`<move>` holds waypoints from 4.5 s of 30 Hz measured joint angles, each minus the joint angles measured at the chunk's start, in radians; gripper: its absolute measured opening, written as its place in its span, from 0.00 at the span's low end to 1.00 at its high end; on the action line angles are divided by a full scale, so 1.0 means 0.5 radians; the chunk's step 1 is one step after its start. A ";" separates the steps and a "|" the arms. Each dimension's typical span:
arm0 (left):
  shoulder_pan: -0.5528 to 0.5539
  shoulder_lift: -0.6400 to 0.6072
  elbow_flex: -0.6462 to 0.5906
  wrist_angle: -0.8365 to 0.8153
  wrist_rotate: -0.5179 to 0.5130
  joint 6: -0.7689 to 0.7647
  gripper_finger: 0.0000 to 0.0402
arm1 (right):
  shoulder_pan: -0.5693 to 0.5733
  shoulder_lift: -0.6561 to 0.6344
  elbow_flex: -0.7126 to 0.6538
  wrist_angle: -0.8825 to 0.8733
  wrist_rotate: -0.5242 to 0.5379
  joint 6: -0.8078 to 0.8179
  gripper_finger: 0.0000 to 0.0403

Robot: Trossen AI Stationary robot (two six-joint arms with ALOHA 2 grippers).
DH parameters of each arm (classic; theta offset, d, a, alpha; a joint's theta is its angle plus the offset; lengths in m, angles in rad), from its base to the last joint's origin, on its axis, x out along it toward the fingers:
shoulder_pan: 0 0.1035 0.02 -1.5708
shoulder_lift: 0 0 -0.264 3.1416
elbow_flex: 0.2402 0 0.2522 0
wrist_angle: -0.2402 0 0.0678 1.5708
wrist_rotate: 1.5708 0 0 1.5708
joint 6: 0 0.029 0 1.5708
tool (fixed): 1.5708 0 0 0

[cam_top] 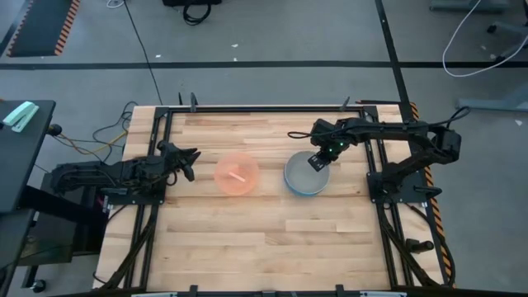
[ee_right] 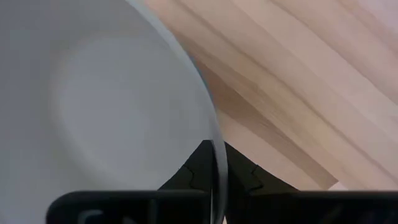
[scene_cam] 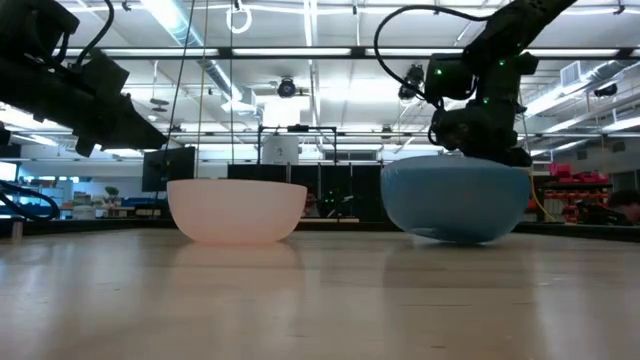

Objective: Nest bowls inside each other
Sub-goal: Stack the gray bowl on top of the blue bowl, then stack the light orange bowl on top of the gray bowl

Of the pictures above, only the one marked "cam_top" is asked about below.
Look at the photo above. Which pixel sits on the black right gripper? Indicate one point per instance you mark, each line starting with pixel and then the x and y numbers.
pixel 330 134

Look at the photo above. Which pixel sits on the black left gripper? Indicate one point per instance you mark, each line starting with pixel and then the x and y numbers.
pixel 171 156

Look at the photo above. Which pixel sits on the blue bowl grey inside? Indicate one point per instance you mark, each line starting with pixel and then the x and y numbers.
pixel 303 181

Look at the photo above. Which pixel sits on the pale orange plastic bowl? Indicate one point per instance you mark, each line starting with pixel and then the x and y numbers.
pixel 231 185

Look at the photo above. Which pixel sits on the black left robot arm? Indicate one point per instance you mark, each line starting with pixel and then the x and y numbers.
pixel 82 171

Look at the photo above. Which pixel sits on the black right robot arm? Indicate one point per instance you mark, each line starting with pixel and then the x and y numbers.
pixel 396 130

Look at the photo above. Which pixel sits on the black clamp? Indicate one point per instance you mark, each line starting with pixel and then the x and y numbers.
pixel 193 101

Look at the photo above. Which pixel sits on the hazard striped floor strip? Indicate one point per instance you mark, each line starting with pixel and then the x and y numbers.
pixel 434 206

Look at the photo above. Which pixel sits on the black equipment cart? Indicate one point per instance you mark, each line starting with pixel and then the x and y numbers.
pixel 57 231

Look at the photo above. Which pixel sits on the black desk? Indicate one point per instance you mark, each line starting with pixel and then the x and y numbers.
pixel 18 165

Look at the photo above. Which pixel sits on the mint green stapler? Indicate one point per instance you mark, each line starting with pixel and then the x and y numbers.
pixel 18 116

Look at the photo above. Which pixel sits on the black caster wheel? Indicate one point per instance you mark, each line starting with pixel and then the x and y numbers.
pixel 39 286

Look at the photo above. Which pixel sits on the black mat hazard striped edges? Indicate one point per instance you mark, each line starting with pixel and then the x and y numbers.
pixel 39 24

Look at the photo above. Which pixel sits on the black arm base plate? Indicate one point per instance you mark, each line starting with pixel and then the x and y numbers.
pixel 136 201
pixel 406 189

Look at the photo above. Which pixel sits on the black aluminium table frame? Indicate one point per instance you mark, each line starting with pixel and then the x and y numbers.
pixel 264 109

